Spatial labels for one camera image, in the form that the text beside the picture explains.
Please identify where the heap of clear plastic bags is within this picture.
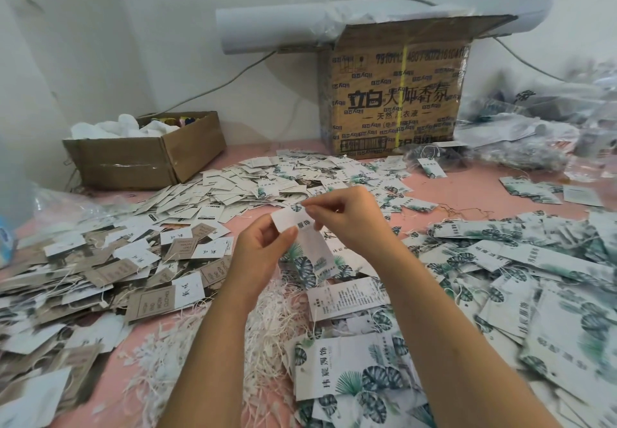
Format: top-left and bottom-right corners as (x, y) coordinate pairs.
(453, 57), (617, 183)

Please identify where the person's right hand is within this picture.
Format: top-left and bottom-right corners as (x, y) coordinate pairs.
(303, 184), (401, 260)

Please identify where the heap of small tags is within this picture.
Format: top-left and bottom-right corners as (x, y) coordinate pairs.
(125, 150), (440, 226)

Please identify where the clear plastic bag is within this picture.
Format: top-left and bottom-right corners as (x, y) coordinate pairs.
(29, 186), (107, 236)

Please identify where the single white leaf print tag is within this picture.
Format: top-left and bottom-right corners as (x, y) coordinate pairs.
(270, 204), (341, 287)

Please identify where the large printed cardboard box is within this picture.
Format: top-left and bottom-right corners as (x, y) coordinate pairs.
(319, 15), (517, 161)

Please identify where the blue tissue pack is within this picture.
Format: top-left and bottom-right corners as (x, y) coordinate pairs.
(0, 215), (15, 268)

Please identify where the small open cardboard box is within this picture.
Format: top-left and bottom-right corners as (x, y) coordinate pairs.
(62, 111), (228, 192)

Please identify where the white crumpled material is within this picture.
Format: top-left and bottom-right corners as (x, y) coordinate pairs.
(69, 114), (181, 141)

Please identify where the pile of white strings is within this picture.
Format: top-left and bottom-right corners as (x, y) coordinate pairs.
(125, 273), (310, 428)

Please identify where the person's left hand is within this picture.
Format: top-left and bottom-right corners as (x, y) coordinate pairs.
(224, 213), (300, 303)

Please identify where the pile of brown white tags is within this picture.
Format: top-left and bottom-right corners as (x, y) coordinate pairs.
(0, 213), (235, 428)

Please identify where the person's left forearm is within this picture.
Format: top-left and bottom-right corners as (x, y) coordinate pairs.
(159, 292), (276, 428)

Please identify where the white roll in plastic wrap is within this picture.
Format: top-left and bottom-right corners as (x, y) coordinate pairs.
(215, 0), (553, 56)

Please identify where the pile of green leaf tags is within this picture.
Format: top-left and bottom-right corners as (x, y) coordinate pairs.
(284, 206), (617, 428)

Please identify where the person's right forearm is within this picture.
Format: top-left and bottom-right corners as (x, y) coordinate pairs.
(371, 240), (560, 428)

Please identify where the black cable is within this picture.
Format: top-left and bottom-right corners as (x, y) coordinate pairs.
(159, 51), (279, 116)

